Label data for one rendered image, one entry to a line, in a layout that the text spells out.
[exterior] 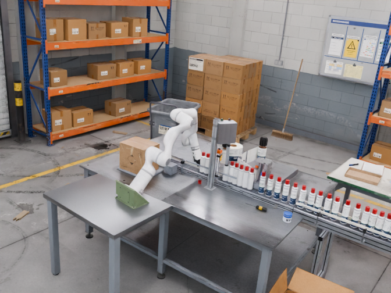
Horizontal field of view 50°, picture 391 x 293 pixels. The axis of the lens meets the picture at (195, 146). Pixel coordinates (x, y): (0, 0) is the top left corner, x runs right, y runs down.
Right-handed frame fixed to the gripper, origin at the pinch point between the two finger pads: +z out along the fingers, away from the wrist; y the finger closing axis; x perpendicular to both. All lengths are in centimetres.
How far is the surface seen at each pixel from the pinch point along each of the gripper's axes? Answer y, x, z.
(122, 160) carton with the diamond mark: -45, 55, -20
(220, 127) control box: -17, -46, -36
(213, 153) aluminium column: -16.8, -32.0, -13.5
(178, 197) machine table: -50, -10, 16
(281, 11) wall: 446, 85, -168
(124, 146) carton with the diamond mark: -45, 48, -33
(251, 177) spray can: -2, -57, 14
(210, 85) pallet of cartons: 297, 172, -63
